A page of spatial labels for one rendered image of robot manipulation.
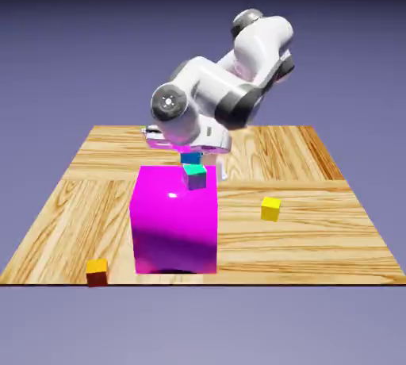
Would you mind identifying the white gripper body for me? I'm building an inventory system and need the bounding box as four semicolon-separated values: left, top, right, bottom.
140;117;233;155

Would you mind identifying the small teal cube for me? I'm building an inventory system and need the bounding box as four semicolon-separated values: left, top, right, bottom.
182;163;208;191

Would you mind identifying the small blue cube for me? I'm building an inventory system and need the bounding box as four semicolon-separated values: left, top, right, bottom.
180;152;204;166

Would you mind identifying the small yellow cube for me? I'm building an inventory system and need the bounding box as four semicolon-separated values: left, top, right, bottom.
260;196;282;223

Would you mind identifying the small orange cube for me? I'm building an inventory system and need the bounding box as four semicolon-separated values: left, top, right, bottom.
86;258;109;288

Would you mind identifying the large magenta box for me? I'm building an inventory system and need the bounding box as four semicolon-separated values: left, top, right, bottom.
128;164;219;275

